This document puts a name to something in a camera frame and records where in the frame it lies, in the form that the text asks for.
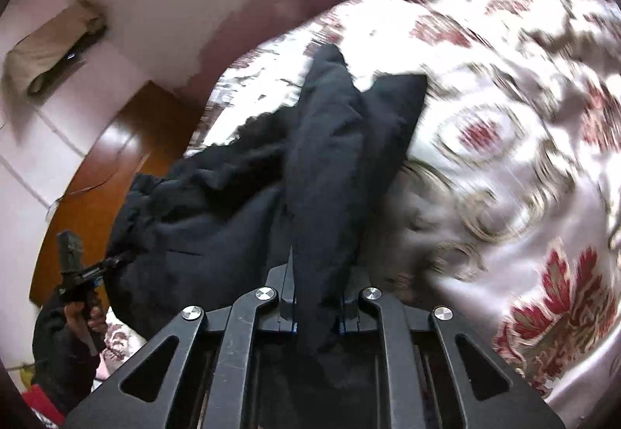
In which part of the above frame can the black wall-mounted device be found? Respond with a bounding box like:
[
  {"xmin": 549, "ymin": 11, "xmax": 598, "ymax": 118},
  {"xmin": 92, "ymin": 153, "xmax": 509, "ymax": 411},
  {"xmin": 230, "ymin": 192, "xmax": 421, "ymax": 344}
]
[{"xmin": 29, "ymin": 24, "xmax": 108, "ymax": 96}]

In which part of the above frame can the floral patterned bedspread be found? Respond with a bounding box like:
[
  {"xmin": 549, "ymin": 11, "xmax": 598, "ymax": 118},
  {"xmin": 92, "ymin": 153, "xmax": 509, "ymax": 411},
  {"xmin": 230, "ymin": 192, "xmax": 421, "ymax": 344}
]
[{"xmin": 97, "ymin": 0, "xmax": 621, "ymax": 425}]

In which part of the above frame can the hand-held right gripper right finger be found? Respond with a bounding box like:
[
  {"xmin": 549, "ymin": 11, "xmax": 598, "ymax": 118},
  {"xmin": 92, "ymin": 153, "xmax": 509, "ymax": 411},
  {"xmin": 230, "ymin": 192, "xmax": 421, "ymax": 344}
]
[{"xmin": 340, "ymin": 265, "xmax": 566, "ymax": 429}]

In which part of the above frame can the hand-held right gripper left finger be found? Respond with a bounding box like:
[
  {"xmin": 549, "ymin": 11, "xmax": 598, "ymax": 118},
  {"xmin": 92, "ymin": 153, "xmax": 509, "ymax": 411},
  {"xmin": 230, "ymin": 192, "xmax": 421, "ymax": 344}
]
[{"xmin": 63, "ymin": 260, "xmax": 298, "ymax": 429}]

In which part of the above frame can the brown wooden headboard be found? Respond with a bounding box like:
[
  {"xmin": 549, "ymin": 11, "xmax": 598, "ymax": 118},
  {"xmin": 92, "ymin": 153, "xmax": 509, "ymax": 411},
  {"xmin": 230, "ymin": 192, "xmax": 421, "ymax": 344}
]
[{"xmin": 29, "ymin": 82, "xmax": 214, "ymax": 308}]

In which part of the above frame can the black padded jacket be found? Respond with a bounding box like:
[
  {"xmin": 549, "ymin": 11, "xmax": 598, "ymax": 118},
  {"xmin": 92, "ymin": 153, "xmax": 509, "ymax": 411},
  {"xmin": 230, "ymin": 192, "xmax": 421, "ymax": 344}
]
[{"xmin": 104, "ymin": 43, "xmax": 430, "ymax": 391}]

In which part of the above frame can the person's left hand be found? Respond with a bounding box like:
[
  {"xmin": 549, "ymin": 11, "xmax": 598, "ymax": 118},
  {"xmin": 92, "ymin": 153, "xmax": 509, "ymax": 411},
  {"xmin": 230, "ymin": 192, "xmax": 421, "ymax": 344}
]
[{"xmin": 64, "ymin": 300, "xmax": 108, "ymax": 339}]

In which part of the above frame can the beige cloth cover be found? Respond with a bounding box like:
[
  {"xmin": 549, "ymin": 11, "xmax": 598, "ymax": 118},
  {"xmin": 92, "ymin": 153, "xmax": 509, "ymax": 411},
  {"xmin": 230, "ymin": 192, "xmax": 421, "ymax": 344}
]
[{"xmin": 5, "ymin": 0, "xmax": 108, "ymax": 95}]

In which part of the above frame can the red cloth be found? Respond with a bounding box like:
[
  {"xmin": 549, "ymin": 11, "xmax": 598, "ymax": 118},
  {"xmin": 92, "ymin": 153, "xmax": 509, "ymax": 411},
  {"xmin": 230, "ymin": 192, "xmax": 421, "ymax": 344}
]
[{"xmin": 22, "ymin": 385, "xmax": 66, "ymax": 429}]

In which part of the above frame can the person's left forearm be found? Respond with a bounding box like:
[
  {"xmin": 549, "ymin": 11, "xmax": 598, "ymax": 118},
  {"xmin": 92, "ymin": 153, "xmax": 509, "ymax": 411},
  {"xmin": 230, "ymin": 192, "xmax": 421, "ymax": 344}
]
[{"xmin": 31, "ymin": 307, "xmax": 102, "ymax": 416}]

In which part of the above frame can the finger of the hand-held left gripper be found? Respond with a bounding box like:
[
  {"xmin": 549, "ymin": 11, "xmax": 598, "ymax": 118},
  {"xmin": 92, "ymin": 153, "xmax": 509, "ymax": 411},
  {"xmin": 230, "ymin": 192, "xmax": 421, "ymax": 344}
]
[{"xmin": 96, "ymin": 249, "xmax": 137, "ymax": 275}]

